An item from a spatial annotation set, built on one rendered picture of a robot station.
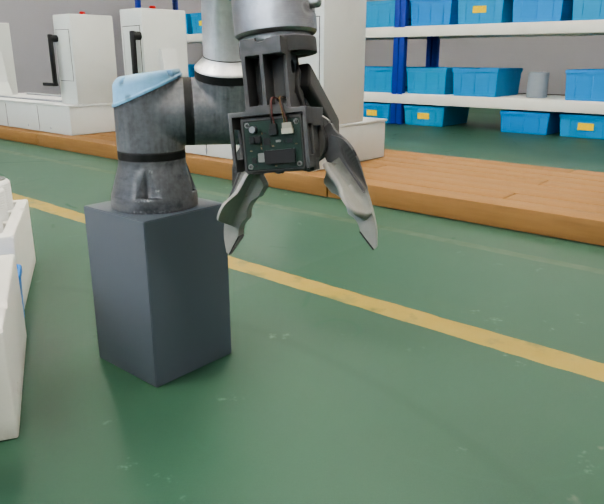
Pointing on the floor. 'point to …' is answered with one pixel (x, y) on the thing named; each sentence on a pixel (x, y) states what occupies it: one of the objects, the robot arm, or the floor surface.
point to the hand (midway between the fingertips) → (301, 252)
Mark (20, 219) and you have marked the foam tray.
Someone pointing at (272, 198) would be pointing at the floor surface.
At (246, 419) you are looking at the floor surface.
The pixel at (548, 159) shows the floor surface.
